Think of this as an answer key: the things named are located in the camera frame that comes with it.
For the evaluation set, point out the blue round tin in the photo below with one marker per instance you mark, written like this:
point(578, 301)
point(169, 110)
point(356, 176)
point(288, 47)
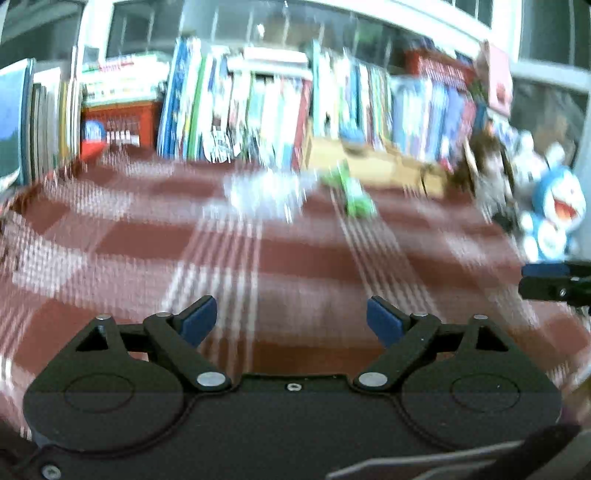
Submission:
point(93, 131)

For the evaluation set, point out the white plush toy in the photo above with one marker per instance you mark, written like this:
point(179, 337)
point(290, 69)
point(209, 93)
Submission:
point(535, 157)

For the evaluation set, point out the wooden drawer organizer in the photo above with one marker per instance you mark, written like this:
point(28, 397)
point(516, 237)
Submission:
point(369, 166)

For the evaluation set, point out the blue cat plush toy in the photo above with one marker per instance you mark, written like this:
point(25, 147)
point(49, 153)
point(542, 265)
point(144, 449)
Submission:
point(554, 207)

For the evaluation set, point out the miniature bicycle model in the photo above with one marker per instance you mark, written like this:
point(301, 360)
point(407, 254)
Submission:
point(221, 145)

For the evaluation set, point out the long green wrapper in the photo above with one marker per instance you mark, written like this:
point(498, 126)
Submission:
point(355, 198)

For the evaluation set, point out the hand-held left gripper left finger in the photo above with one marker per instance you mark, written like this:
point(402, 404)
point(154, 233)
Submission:
point(199, 318)

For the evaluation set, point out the stack of flat books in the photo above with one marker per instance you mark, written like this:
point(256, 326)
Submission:
point(124, 78)

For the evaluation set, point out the red plastic crate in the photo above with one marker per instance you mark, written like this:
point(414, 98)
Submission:
point(124, 129)

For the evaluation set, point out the side row of grey books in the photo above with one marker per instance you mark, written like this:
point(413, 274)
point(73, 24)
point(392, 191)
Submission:
point(27, 120)

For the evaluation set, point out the long row of upright books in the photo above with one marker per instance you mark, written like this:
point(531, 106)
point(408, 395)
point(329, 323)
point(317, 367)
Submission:
point(277, 101)

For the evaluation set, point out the red white plaid blanket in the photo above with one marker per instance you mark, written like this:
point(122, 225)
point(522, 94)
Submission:
point(295, 258)

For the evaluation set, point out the pink box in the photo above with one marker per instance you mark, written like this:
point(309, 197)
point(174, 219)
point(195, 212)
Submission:
point(496, 78)

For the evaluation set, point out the clear plastic bag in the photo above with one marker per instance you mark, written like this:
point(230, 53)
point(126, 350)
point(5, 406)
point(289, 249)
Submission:
point(268, 194)

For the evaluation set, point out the brown haired doll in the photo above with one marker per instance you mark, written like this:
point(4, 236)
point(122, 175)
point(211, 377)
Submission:
point(489, 170)

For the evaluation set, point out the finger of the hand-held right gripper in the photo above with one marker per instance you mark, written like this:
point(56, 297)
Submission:
point(549, 290)
point(545, 270)

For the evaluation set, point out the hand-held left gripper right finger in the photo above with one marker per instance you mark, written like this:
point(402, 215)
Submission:
point(385, 319)

